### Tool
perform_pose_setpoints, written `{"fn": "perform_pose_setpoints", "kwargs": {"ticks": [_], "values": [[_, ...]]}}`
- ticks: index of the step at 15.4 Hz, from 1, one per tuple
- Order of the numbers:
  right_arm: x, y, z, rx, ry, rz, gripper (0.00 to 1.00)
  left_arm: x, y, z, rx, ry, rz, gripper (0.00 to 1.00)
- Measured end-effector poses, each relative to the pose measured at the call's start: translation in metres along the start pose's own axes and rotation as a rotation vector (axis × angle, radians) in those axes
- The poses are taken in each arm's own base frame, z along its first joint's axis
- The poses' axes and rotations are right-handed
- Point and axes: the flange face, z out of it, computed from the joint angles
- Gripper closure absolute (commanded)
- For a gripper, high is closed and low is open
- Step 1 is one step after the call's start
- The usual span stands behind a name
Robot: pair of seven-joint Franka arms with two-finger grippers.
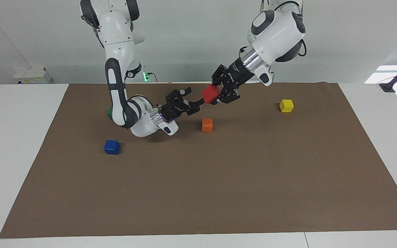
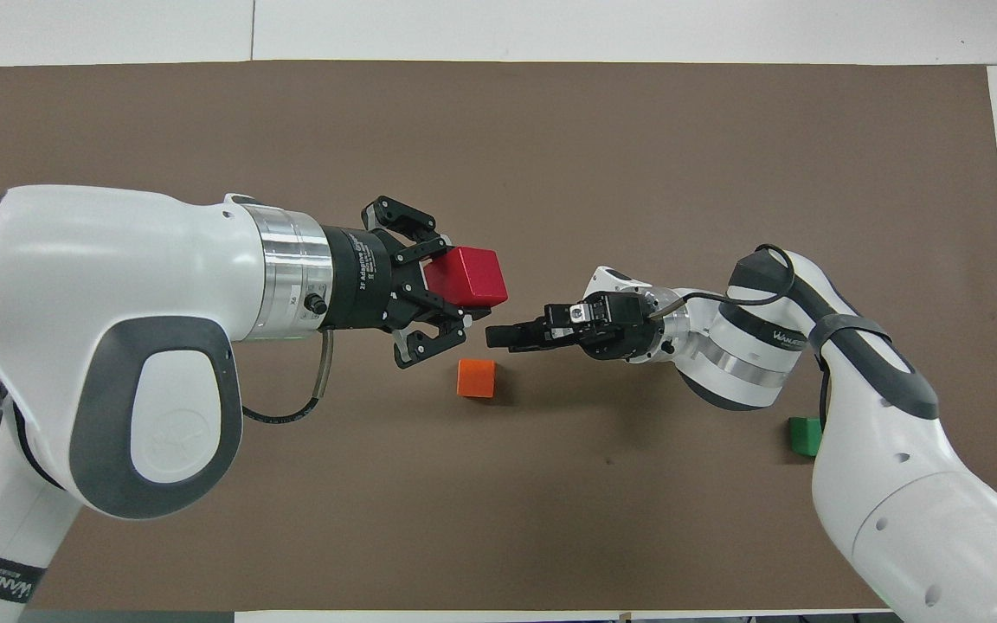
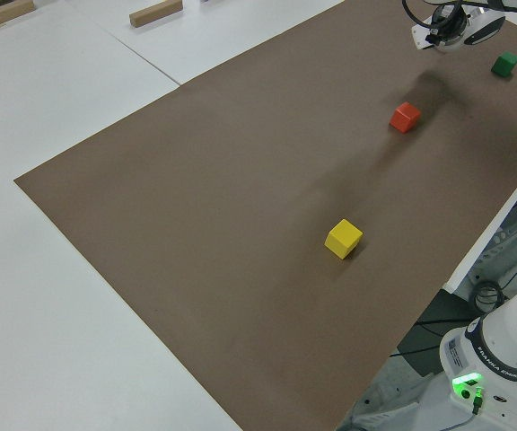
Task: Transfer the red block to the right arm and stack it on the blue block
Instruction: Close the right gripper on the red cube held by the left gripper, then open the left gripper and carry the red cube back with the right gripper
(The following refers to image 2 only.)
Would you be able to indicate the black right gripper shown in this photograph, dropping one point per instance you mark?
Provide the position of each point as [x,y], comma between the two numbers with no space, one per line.
[615,327]

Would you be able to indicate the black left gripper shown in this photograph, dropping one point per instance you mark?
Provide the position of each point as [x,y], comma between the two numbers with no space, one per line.
[360,277]

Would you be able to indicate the red cube block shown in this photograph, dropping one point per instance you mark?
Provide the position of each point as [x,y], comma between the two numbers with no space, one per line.
[468,277]

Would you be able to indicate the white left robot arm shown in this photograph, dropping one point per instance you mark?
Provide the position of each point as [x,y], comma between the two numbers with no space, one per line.
[118,260]

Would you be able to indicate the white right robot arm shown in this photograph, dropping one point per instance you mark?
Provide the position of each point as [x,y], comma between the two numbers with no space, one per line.
[897,519]

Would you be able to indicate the orange cube block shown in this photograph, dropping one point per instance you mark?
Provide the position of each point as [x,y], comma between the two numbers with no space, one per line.
[476,378]

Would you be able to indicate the green cube block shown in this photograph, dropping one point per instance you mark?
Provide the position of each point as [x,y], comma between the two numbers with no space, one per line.
[804,437]

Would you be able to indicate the brown table mat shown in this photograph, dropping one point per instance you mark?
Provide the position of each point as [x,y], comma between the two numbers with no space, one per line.
[550,156]

